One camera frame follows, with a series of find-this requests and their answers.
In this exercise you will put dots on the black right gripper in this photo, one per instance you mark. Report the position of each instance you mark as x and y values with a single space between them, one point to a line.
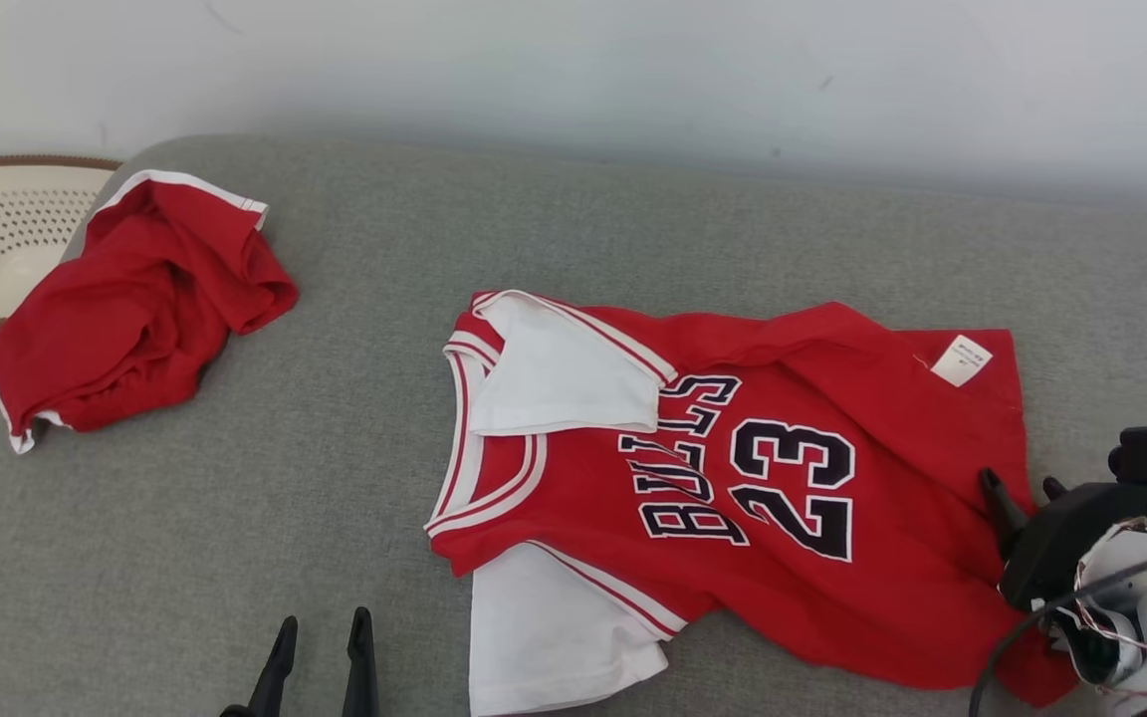
1081 533

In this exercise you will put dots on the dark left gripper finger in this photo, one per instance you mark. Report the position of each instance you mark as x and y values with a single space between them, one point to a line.
361 667
270 672

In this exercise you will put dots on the red Bulls jersey white sleeves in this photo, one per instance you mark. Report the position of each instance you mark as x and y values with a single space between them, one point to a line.
793 478

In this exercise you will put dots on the red shorts white hem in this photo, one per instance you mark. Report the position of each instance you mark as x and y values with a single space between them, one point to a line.
125 319

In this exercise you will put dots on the grey fabric sofa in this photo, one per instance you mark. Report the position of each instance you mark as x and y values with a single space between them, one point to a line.
335 518

